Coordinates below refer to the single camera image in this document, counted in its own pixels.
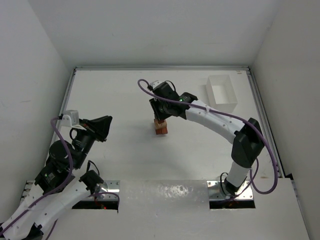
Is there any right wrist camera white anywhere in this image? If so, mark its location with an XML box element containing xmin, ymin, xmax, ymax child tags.
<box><xmin>150</xmin><ymin>80</ymin><xmax>162</xmax><ymax>89</ymax></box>

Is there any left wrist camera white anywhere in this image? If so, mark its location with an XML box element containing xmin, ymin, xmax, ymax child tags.
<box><xmin>61</xmin><ymin>110</ymin><xmax>80</xmax><ymax>128</ymax></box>

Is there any red-brown rectangular block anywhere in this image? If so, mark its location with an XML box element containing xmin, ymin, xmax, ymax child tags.
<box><xmin>161</xmin><ymin>127</ymin><xmax>168</xmax><ymax>135</ymax></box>
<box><xmin>155</xmin><ymin>128</ymin><xmax>163</xmax><ymax>135</ymax></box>

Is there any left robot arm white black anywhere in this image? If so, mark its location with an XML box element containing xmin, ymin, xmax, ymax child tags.
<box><xmin>0</xmin><ymin>110</ymin><xmax>113</xmax><ymax>240</ymax></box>

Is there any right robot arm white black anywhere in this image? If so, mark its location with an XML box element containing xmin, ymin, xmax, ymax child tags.
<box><xmin>148</xmin><ymin>81</ymin><xmax>265</xmax><ymax>196</ymax></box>

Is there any white plastic box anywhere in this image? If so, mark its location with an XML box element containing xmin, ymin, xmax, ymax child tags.
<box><xmin>205</xmin><ymin>74</ymin><xmax>238</xmax><ymax>114</ymax></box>

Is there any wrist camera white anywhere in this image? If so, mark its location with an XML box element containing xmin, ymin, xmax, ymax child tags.
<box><xmin>61</xmin><ymin>110</ymin><xmax>80</xmax><ymax>128</ymax></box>
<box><xmin>150</xmin><ymin>80</ymin><xmax>162</xmax><ymax>89</ymax></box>

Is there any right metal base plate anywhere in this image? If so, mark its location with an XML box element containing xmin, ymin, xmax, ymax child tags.
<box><xmin>207</xmin><ymin>180</ymin><xmax>254</xmax><ymax>201</ymax></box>

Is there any metal base plate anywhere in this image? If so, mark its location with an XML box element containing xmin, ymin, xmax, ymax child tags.
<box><xmin>97</xmin><ymin>180</ymin><xmax>120</xmax><ymax>200</ymax></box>
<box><xmin>207</xmin><ymin>180</ymin><xmax>254</xmax><ymax>201</ymax></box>

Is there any light wood rectangular block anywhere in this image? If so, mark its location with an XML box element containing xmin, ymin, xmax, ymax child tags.
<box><xmin>154</xmin><ymin>122</ymin><xmax>167</xmax><ymax>130</ymax></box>

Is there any orange triangular block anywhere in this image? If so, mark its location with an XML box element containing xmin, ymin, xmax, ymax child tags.
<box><xmin>154</xmin><ymin>119</ymin><xmax>167</xmax><ymax>125</ymax></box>

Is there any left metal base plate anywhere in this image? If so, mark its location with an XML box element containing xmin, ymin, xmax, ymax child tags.
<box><xmin>97</xmin><ymin>180</ymin><xmax>120</xmax><ymax>200</ymax></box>

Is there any aluminium frame rail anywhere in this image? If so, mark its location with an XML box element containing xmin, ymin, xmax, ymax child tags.
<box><xmin>60</xmin><ymin>66</ymin><xmax>276</xmax><ymax>180</ymax></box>

